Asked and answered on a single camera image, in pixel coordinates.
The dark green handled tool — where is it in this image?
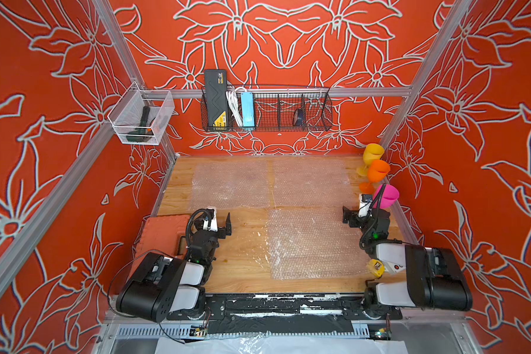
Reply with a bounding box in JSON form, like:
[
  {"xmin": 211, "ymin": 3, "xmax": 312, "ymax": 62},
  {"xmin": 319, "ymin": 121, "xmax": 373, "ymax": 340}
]
[{"xmin": 126, "ymin": 106, "xmax": 153, "ymax": 142}]

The light blue power bank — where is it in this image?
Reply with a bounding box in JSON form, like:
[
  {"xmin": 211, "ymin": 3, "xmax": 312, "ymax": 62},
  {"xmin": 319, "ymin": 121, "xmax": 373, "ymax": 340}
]
[{"xmin": 240, "ymin": 91, "xmax": 255, "ymax": 130}]

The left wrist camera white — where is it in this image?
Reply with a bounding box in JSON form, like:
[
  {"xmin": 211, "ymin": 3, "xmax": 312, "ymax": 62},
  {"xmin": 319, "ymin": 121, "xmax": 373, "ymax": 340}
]
[{"xmin": 203, "ymin": 207, "xmax": 218, "ymax": 232}]

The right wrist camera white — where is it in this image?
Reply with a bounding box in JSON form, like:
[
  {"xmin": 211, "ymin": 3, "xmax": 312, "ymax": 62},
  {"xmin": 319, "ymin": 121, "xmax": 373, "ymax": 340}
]
[{"xmin": 357, "ymin": 193, "xmax": 373, "ymax": 218}]

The white button control box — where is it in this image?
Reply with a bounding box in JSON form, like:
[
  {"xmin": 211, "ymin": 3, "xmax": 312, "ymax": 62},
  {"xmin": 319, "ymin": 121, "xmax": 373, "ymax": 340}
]
[{"xmin": 385, "ymin": 263, "xmax": 405, "ymax": 274}]

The orange plastic tool case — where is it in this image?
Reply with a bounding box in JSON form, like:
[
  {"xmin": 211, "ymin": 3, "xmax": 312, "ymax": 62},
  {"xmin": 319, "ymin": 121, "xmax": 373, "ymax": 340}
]
[{"xmin": 135, "ymin": 215, "xmax": 190, "ymax": 263}]

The yellow plastic wine glass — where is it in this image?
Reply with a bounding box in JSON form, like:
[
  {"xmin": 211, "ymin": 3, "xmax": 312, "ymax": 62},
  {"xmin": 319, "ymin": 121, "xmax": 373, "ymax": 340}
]
[{"xmin": 356, "ymin": 143, "xmax": 385, "ymax": 177}]

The pink plastic wine glass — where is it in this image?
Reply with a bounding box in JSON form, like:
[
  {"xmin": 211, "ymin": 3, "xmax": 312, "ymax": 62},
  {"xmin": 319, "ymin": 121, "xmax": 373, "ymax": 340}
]
[{"xmin": 373, "ymin": 184, "xmax": 400, "ymax": 209}]

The white plastic sheet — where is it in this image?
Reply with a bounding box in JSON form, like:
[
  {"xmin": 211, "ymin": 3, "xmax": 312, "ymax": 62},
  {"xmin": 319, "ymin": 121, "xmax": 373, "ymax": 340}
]
[{"xmin": 155, "ymin": 336, "xmax": 408, "ymax": 354}]

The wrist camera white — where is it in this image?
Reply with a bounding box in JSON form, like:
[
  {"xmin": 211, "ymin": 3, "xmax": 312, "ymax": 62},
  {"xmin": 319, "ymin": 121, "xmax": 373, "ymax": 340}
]
[
  {"xmin": 357, "ymin": 193, "xmax": 373, "ymax": 218},
  {"xmin": 203, "ymin": 207, "xmax": 218, "ymax": 232}
]

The bubble pink glass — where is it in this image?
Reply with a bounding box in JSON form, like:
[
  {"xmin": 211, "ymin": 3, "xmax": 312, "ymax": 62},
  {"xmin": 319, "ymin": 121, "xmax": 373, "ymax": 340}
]
[{"xmin": 190, "ymin": 160, "xmax": 271, "ymax": 209}]

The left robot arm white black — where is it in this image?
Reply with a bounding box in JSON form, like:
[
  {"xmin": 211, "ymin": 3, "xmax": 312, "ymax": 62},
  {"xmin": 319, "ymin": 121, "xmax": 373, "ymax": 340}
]
[{"xmin": 115, "ymin": 207, "xmax": 232, "ymax": 323}]

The black yellow device box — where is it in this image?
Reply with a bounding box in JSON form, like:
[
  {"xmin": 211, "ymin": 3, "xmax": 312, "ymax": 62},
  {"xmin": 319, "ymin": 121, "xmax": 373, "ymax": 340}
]
[{"xmin": 204, "ymin": 69, "xmax": 229, "ymax": 130}]

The orange plastic wine glass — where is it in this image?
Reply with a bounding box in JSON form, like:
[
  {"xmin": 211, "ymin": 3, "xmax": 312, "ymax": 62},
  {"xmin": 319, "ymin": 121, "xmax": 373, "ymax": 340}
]
[{"xmin": 359, "ymin": 159, "xmax": 390, "ymax": 194}]

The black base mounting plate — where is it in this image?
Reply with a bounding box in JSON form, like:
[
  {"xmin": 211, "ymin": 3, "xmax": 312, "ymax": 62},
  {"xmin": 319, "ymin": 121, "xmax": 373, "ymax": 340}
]
[{"xmin": 167, "ymin": 293, "xmax": 403, "ymax": 336}]

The clear bubble wrap sheet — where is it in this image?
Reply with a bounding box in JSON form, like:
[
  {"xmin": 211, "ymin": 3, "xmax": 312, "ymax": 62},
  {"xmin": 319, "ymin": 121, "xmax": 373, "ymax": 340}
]
[{"xmin": 273, "ymin": 157, "xmax": 358, "ymax": 208}]

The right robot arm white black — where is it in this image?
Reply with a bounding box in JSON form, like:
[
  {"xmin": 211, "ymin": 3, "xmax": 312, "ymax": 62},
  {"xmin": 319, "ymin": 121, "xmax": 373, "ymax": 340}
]
[{"xmin": 342, "ymin": 207, "xmax": 473, "ymax": 319}]

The yellow tape measure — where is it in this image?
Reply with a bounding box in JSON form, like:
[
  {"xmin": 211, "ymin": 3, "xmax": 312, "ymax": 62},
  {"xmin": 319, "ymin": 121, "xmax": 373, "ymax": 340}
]
[{"xmin": 367, "ymin": 259, "xmax": 386, "ymax": 279}]

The white coiled cable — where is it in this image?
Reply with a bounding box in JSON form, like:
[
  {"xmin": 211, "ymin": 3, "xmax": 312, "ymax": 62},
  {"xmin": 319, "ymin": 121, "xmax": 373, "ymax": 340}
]
[{"xmin": 226, "ymin": 86, "xmax": 245, "ymax": 128}]

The clear acrylic wall bin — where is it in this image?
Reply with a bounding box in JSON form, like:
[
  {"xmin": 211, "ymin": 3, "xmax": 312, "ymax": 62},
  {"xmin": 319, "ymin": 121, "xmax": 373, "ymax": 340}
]
[{"xmin": 108, "ymin": 82, "xmax": 175, "ymax": 146}]

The black wire wall basket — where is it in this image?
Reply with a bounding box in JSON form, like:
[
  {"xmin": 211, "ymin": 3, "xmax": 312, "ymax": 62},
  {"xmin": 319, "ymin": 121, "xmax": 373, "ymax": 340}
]
[{"xmin": 201, "ymin": 84, "xmax": 333, "ymax": 133}]

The bubble orange glass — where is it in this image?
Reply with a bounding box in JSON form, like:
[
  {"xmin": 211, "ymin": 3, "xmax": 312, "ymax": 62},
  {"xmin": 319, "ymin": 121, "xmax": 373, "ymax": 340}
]
[{"xmin": 266, "ymin": 208, "xmax": 370, "ymax": 280}]

